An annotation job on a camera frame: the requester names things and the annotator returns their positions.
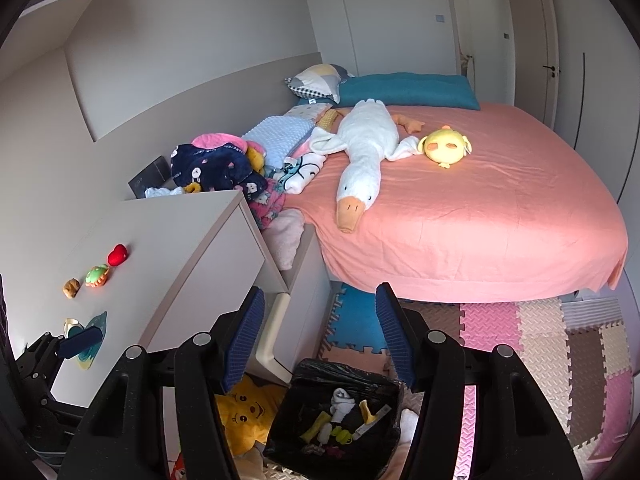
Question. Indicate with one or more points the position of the yellow star plush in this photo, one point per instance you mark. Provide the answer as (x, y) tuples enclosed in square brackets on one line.
[(247, 412)]

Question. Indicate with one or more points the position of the navy cartoon blanket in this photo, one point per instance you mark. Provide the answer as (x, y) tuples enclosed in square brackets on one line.
[(221, 169)]

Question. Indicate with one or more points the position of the white door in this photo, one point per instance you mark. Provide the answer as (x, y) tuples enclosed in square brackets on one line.
[(486, 48)]

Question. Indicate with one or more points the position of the green orange teether toy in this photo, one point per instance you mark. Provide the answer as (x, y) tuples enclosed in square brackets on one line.
[(97, 276)]

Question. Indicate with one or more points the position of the blue foam floor tile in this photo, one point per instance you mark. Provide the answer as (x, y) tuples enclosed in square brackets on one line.
[(353, 323)]

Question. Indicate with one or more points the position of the yellow chick plush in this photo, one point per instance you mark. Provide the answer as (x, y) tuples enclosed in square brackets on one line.
[(445, 146)]

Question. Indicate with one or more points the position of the pink foam floor tile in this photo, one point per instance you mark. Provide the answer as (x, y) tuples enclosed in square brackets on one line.
[(487, 325)]

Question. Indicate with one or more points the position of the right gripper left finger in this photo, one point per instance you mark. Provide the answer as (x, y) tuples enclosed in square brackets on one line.
[(238, 335)]

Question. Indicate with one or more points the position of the brown squishy toy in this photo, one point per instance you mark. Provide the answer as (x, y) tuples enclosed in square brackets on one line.
[(71, 288)]

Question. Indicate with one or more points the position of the pink patterned blanket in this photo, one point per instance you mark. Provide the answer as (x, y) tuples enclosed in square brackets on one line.
[(267, 205)]

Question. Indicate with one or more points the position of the white quilted cloth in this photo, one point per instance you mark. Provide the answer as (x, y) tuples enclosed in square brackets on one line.
[(341, 404)]

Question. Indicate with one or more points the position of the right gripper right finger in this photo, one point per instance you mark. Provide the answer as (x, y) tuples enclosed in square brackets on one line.
[(400, 340)]

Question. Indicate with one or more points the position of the checkered patchwork pillow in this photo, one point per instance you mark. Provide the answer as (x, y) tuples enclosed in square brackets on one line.
[(321, 81)]

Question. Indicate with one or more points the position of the black trash bin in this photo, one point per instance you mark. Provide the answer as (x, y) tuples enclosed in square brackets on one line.
[(359, 447)]

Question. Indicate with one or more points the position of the white goose plush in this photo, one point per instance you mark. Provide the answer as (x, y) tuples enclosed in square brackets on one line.
[(368, 134)]

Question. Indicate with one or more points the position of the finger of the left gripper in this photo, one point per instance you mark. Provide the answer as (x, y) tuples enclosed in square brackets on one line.
[(70, 347)]

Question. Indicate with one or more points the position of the pink bed sheet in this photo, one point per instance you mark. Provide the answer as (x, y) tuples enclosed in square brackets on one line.
[(523, 217)]

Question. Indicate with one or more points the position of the light blue knit blanket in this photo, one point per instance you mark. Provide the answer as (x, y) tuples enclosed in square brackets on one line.
[(279, 136)]

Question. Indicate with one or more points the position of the red heart toy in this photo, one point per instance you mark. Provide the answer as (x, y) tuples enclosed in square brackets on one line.
[(118, 255)]

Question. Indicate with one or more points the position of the teal long pillow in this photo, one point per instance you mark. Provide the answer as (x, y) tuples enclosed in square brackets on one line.
[(410, 89)]

